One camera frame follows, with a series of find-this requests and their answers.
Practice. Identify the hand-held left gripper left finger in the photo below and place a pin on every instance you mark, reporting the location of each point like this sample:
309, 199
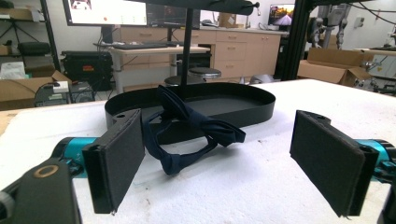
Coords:
120, 161

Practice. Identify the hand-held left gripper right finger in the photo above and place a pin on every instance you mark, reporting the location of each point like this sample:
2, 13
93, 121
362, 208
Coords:
330, 161

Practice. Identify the navy blue bow tie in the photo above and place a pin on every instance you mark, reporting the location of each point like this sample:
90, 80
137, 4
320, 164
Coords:
199, 127

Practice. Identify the black two-tier tray stand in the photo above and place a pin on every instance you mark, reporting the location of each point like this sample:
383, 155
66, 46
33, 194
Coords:
224, 105

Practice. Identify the black round stool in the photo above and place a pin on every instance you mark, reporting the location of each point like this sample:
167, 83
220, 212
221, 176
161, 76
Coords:
175, 81
204, 72

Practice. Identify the white foam table cover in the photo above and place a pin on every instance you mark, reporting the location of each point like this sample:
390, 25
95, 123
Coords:
218, 174

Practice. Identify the black equipment case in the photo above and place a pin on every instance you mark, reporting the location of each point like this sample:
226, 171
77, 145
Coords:
87, 68

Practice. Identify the light wooden desk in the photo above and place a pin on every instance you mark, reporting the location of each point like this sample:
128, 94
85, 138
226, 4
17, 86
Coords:
149, 60

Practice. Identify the open cardboard box with electronics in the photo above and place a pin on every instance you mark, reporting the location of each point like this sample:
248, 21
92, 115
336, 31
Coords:
28, 88

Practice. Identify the black keyboard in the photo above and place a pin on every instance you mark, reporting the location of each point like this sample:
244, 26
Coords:
140, 45

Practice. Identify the wooden cabinet with drawers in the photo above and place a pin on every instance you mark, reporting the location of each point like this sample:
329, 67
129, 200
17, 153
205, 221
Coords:
246, 54

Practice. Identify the white computer monitor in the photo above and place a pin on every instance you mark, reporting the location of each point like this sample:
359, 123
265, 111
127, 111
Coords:
106, 11

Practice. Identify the small monitor with road picture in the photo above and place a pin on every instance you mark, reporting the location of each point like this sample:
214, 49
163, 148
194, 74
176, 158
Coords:
281, 15

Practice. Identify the dark computer monitor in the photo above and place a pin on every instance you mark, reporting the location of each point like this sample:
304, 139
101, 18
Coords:
172, 15

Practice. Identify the black metal shelf rack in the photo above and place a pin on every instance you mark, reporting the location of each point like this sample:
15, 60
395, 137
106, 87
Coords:
28, 34

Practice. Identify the small brown cardboard box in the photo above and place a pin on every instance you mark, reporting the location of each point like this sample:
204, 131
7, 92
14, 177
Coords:
228, 20

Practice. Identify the black metal frame post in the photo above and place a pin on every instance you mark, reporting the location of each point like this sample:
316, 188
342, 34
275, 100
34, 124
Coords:
295, 40

